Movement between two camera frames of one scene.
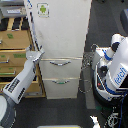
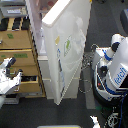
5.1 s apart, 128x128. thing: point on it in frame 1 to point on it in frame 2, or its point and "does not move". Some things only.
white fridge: x=60 y=29 does not move
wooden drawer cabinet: x=15 y=40 does not move
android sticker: x=43 y=10 to x=67 y=45
